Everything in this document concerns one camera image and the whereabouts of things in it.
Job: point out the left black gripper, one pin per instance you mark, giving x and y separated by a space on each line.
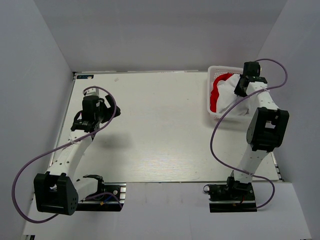
111 110

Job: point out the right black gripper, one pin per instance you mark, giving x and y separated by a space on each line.
238 91

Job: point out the white t shirt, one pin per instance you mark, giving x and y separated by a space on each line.
232 100

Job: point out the red t shirt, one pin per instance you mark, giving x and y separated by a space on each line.
216 95

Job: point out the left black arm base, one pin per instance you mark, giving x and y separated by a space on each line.
110 198

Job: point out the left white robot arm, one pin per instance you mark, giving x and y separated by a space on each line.
58 191

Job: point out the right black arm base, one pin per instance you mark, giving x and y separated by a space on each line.
224 199

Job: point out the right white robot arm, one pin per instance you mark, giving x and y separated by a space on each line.
266 129

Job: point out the white plastic basket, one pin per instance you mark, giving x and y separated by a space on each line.
212 73

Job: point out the blue table label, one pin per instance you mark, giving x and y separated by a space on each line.
85 76

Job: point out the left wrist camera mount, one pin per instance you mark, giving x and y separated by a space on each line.
91 93

